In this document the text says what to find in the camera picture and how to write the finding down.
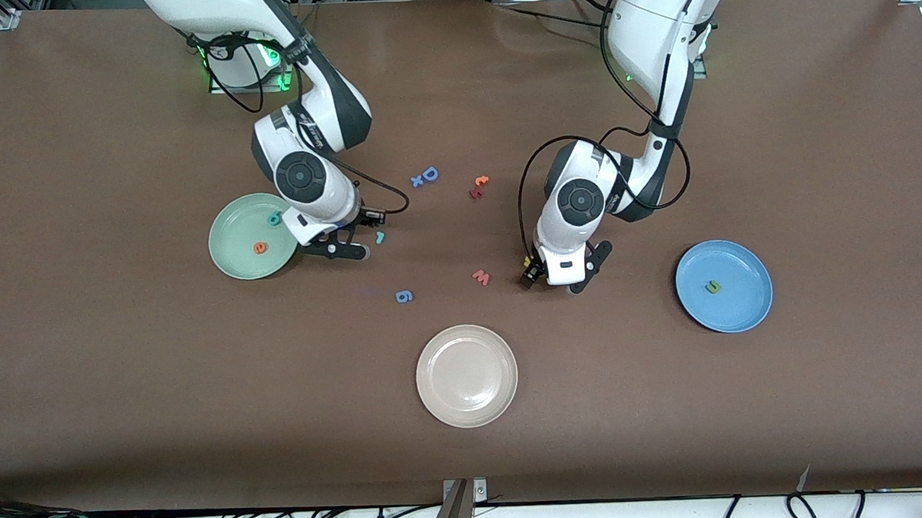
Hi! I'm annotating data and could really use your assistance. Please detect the beige round plate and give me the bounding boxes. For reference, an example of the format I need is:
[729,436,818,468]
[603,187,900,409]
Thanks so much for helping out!
[412,322,522,432]

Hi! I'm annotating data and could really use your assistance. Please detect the pale green round plate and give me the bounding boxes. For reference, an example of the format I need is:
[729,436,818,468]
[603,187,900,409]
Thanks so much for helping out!
[205,191,303,283]

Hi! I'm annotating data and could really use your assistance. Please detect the blue round plate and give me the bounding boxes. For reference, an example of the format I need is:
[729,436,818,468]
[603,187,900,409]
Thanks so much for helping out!
[672,237,775,337]

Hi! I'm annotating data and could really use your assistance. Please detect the brown table cover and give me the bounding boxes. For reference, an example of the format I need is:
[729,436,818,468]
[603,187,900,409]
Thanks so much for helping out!
[0,0,922,518]

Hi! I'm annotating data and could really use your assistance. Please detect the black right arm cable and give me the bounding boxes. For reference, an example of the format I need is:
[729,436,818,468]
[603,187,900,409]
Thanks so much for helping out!
[195,21,412,225]

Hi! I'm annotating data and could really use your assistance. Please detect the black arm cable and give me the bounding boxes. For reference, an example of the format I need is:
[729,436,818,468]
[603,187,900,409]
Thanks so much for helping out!
[507,0,734,261]
[195,21,412,225]

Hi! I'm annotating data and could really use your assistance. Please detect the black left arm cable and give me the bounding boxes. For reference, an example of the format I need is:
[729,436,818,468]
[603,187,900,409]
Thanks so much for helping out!
[507,0,734,261]

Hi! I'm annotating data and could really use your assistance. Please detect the thin black table cable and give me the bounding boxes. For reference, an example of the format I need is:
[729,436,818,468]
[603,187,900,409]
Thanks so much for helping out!
[491,0,616,53]

